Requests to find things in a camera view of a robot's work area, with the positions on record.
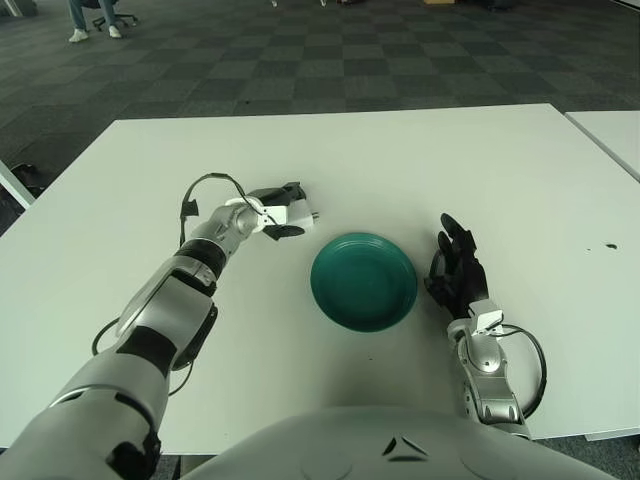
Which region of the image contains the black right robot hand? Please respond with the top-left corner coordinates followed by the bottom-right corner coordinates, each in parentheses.
top-left (423, 213), bottom-right (490, 319)

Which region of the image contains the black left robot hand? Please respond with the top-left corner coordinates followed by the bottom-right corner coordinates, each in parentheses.
top-left (247, 182), bottom-right (307, 243)

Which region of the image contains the white charger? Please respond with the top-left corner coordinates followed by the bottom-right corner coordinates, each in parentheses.
top-left (285, 197), bottom-right (322, 233)

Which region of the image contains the green plate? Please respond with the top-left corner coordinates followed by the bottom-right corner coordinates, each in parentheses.
top-left (309, 230), bottom-right (419, 335)

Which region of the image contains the grey robot torso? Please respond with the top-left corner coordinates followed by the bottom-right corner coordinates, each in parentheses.
top-left (179, 405), bottom-right (640, 480)

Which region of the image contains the white side table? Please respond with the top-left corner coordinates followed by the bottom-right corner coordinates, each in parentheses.
top-left (563, 110), bottom-right (640, 184)

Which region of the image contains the black office chair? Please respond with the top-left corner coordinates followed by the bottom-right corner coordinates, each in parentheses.
top-left (92, 0), bottom-right (139, 31)

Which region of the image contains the black object on floor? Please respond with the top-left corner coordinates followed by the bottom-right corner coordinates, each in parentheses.
top-left (10, 162), bottom-right (46, 190)

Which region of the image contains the white desk edge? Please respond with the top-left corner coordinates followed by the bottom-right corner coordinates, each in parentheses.
top-left (0, 159), bottom-right (36, 209)

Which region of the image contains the seated person in jeans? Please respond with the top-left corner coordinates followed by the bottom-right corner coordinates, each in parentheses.
top-left (67, 0), bottom-right (123, 44)

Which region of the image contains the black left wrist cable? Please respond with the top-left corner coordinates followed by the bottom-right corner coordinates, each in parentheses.
top-left (178, 172), bottom-right (266, 247)

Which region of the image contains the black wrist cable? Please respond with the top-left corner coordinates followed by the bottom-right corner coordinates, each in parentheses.
top-left (499, 323), bottom-right (548, 419)
top-left (178, 172), bottom-right (266, 247)

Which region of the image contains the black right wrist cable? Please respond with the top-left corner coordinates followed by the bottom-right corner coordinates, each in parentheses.
top-left (499, 323), bottom-right (548, 419)

